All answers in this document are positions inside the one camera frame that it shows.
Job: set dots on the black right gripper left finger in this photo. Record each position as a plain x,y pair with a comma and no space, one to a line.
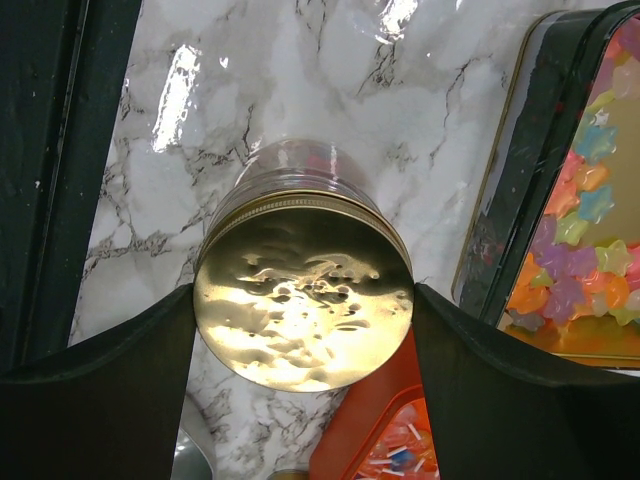
106,408

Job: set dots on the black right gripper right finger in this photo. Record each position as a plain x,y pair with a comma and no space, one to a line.
502,409

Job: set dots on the silver metal scoop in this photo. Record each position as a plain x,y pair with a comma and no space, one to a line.
189,462

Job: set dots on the orange lollipop tin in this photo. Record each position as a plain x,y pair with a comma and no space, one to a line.
381,430

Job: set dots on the dark tin of gummies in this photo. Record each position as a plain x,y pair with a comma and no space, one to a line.
552,253

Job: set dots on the gold jar lid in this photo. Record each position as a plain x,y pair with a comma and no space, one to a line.
303,291

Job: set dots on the clear glass jar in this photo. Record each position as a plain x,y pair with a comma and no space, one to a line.
300,165

